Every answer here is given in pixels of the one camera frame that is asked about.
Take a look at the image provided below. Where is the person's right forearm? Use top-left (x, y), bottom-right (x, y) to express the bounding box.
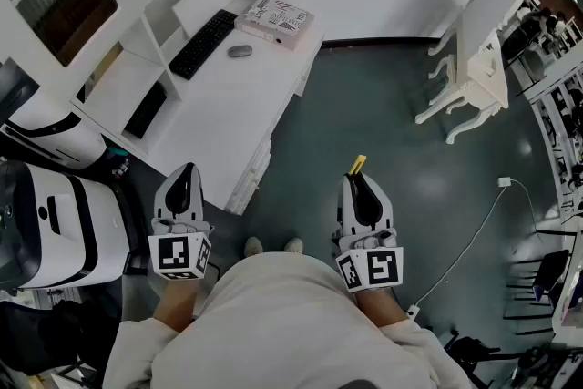
top-left (352, 288), bottom-right (410, 328)

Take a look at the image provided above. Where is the black flat device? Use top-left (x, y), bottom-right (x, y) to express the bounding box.
top-left (123, 81), bottom-right (168, 140)

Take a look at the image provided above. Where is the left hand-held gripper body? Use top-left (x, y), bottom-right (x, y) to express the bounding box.
top-left (148, 215), bottom-right (215, 282)

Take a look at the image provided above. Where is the black office chair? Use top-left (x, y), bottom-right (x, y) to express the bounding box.
top-left (0, 297), bottom-right (123, 380)

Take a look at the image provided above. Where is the cluttered white shelf rack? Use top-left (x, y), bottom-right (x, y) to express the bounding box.
top-left (522, 67), bottom-right (583, 225)

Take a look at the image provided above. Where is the black keyboard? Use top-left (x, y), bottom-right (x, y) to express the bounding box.
top-left (168, 8), bottom-right (240, 82)

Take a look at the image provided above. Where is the white and black machine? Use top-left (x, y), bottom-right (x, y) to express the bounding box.
top-left (0, 58), bottom-right (109, 170)

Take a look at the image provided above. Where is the large white and black printer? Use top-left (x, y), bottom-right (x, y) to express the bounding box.
top-left (0, 159), bottom-right (138, 292)

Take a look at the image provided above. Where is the person's left forearm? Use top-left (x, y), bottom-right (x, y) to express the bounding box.
top-left (153, 274), bottom-right (202, 334)

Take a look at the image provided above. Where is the black tripod stand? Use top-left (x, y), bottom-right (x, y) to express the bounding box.
top-left (443, 329), bottom-right (503, 380)

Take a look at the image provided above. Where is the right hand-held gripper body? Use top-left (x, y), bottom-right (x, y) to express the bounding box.
top-left (331, 224), bottom-right (405, 294)

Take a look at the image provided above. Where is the white charger cable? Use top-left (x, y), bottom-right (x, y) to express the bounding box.
top-left (406, 176), bottom-right (548, 321)

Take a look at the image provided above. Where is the grey computer mouse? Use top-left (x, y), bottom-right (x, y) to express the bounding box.
top-left (227, 44), bottom-right (258, 59)

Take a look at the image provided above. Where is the white ornate side table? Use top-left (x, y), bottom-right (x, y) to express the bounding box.
top-left (414, 0), bottom-right (535, 146)

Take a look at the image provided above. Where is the white desk with hutch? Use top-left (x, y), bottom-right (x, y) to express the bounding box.
top-left (0, 0), bottom-right (327, 216)

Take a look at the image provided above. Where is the person's white sweatshirt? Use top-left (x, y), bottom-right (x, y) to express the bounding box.
top-left (101, 251), bottom-right (476, 389)

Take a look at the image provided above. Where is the black wire frame rack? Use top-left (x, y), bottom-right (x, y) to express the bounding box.
top-left (502, 229), bottom-right (574, 336)

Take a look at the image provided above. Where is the pink box with printed lid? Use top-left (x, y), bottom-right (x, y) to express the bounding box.
top-left (233, 0), bottom-right (316, 52)

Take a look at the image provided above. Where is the person's left white shoe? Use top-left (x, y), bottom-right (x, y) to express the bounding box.
top-left (243, 236), bottom-right (264, 259)

